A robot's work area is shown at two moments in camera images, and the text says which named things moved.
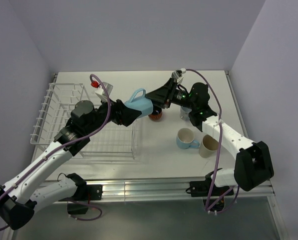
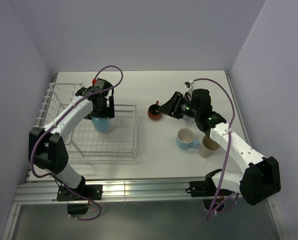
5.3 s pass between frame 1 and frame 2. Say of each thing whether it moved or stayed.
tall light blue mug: moved
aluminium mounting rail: stayed
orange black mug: stayed
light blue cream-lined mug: stayed
